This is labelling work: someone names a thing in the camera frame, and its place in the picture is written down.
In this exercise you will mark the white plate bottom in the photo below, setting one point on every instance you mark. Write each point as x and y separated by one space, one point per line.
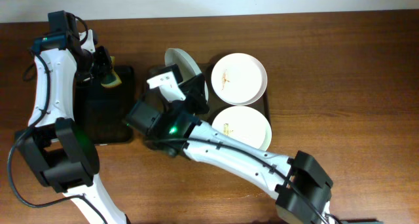
246 125

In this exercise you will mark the black rectangular tray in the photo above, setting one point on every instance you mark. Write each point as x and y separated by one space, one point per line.
100 111

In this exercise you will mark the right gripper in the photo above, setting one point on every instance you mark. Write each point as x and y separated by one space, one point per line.
194 90

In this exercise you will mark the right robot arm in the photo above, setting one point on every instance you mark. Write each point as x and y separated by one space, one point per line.
299 185

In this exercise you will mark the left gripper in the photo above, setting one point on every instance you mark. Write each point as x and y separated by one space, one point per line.
105 67

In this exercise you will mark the green yellow sponge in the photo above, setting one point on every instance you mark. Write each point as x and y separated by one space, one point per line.
111 78

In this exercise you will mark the brown serving tray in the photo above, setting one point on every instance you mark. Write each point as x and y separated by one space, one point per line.
216 106

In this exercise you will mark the white plate top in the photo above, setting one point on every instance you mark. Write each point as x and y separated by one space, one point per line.
239 79

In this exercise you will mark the white plate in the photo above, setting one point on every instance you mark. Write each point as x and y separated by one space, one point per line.
246 125
187 66
239 79

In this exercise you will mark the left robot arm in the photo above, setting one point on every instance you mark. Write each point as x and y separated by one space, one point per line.
57 151

